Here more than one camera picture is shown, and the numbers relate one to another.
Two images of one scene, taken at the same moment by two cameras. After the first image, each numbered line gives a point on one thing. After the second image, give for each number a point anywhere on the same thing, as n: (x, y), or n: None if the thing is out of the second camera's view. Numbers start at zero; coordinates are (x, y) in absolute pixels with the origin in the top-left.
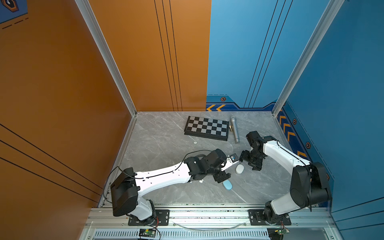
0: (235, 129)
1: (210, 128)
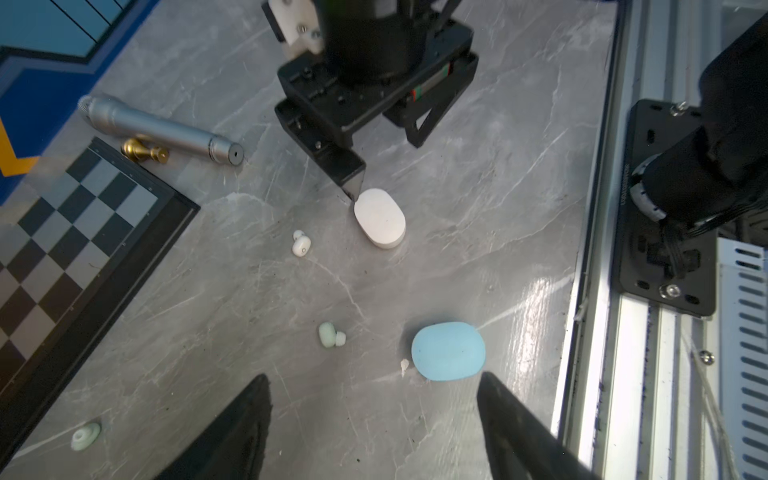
0: (108, 113)
1: (76, 267)
